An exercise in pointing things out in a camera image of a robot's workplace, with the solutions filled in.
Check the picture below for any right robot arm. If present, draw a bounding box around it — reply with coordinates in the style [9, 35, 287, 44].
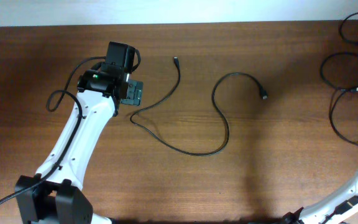
[279, 170, 358, 224]

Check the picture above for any left camera black cable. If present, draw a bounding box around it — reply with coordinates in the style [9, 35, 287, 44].
[0, 55, 107, 223]

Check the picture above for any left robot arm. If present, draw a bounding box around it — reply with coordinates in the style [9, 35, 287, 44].
[15, 42, 143, 223]

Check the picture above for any black USB cable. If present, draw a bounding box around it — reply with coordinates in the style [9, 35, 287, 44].
[338, 11, 358, 47]
[319, 51, 358, 147]
[129, 56, 269, 157]

